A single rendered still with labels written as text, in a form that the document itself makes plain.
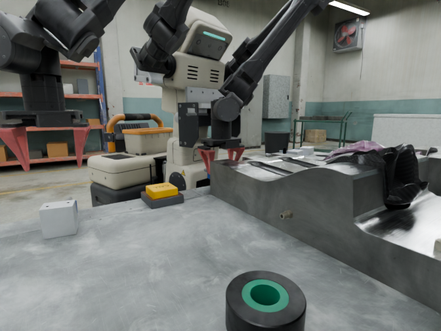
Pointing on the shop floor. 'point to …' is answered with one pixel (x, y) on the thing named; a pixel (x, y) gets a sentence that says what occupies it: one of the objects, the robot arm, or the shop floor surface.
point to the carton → (315, 136)
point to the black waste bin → (275, 141)
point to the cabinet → (252, 120)
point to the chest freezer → (407, 129)
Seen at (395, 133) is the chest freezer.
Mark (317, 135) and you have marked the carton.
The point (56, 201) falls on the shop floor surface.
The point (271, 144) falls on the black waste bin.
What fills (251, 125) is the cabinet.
